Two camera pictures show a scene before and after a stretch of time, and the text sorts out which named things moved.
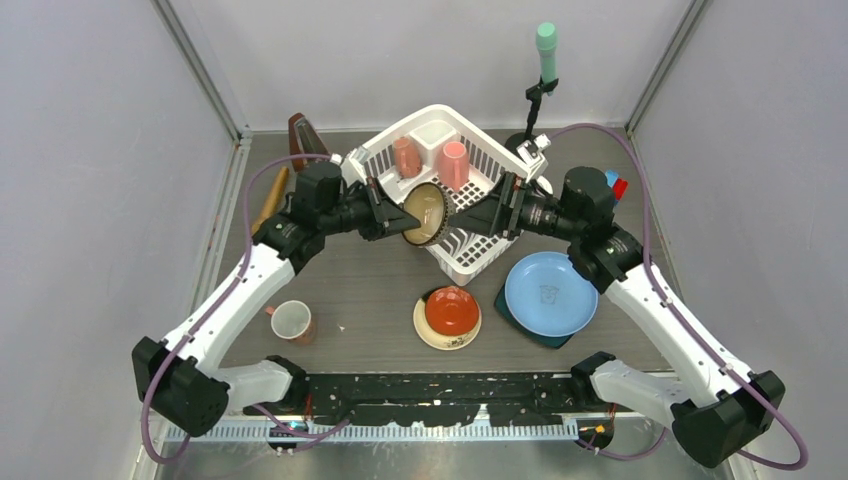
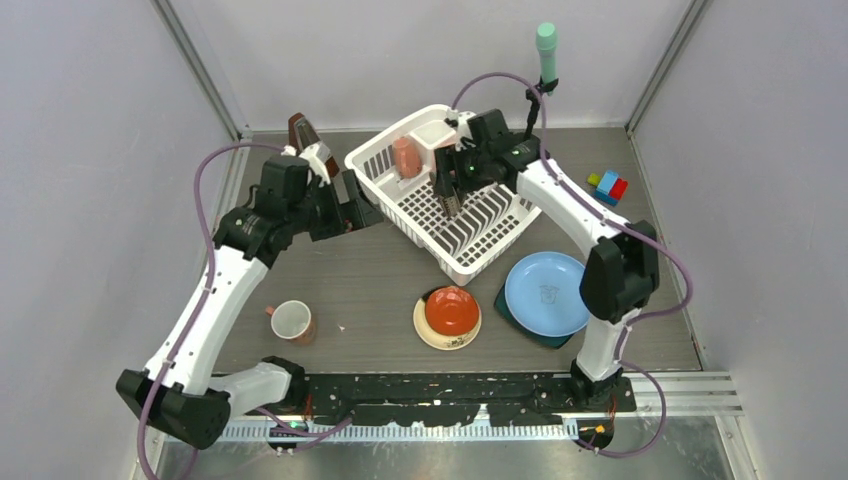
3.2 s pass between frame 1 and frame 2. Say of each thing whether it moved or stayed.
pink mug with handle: stayed
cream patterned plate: stayed
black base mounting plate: stayed
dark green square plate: stayed
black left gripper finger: moved
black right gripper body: moved
